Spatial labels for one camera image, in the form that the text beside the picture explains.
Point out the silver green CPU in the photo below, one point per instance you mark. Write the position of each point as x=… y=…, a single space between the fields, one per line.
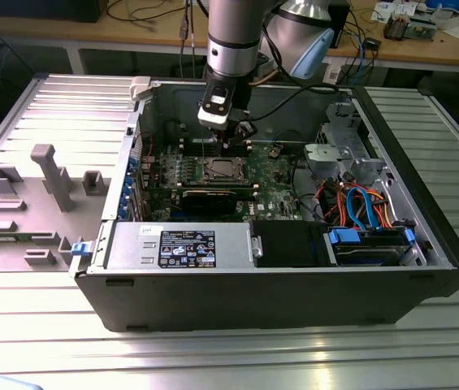
x=227 y=166

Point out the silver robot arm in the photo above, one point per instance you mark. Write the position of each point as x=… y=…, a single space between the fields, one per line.
x=233 y=32

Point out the CPU socket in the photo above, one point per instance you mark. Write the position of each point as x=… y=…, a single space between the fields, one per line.
x=248 y=182

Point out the coin cell battery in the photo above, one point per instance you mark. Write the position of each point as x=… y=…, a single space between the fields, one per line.
x=274 y=153

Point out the green motherboard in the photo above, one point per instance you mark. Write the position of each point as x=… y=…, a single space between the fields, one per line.
x=269 y=174

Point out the metal disk bay cage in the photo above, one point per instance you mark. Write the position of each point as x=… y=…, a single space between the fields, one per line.
x=326 y=154

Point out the grey case latch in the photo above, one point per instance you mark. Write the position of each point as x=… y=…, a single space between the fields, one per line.
x=139 y=88

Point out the black graphics card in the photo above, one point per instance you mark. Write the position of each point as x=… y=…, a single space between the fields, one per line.
x=209 y=201

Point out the blue card retention clip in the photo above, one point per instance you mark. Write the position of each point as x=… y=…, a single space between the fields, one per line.
x=125 y=198
x=128 y=180
x=122 y=210
x=132 y=163

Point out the small black adapter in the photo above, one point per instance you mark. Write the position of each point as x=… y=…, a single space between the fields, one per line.
x=373 y=43

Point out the black plastic shroud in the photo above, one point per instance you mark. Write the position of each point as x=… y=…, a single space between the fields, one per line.
x=286 y=243

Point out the copper coil device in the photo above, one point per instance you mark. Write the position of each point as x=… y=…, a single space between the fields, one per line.
x=395 y=28

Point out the wooden desk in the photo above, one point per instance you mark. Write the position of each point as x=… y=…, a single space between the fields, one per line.
x=416 y=53

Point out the grey power supply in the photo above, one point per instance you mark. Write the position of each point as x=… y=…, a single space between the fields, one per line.
x=131 y=243

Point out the hard disk blue carrier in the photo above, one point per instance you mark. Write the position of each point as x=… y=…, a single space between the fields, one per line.
x=367 y=252

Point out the black grey PC case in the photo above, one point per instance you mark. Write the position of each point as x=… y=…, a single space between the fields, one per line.
x=253 y=300

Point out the black box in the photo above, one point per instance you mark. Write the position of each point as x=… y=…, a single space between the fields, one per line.
x=42 y=10

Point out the blue case latch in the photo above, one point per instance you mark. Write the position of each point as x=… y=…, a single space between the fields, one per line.
x=79 y=248

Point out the grey parts rack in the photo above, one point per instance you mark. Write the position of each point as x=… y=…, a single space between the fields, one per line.
x=30 y=211

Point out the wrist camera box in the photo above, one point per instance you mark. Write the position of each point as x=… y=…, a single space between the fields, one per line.
x=217 y=101

